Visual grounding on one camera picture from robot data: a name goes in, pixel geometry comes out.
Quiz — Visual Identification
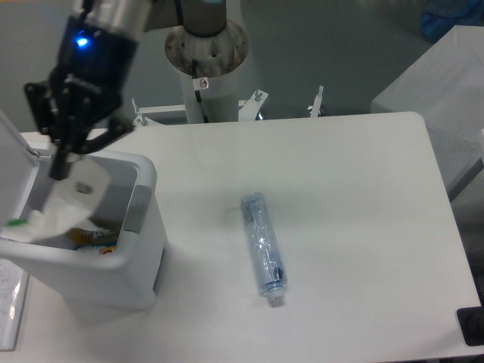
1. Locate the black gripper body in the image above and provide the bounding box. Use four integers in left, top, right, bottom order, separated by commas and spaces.
48, 15, 138, 125

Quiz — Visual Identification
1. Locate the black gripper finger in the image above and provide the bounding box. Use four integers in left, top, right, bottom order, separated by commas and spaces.
23, 75, 95, 180
73, 110, 135, 155

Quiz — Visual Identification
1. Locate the white plastic wrapper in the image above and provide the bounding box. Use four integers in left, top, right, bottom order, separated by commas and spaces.
1, 157, 111, 244

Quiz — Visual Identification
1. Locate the crushed clear plastic bottle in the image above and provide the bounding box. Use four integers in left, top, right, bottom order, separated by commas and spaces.
240, 192, 287, 308

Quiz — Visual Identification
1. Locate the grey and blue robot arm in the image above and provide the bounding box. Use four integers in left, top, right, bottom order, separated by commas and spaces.
23, 1, 227, 181

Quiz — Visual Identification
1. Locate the white trash can lid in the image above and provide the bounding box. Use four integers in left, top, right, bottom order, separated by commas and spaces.
1, 113, 51, 244

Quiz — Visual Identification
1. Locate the trash inside the can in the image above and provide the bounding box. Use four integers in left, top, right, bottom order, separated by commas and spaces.
67, 225, 120, 255

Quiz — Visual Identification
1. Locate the white trash can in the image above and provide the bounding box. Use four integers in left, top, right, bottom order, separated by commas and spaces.
1, 150, 167, 309

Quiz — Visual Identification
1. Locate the paper sheet in plastic sleeve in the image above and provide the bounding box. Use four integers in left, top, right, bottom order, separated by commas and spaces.
1, 259, 29, 352

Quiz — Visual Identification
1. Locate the blue bag in background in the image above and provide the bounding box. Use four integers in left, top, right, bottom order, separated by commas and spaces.
419, 0, 483, 43

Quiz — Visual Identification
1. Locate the black clamp at table edge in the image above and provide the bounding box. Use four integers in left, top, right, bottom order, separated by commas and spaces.
457, 306, 483, 346

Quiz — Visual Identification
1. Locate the black pedestal cable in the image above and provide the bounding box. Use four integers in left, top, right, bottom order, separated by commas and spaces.
191, 58, 209, 123

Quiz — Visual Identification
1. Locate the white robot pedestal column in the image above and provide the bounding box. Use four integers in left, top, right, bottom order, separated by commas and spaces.
165, 20, 249, 123

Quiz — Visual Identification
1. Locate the white metal base frame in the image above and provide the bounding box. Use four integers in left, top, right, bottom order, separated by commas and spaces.
130, 85, 325, 128

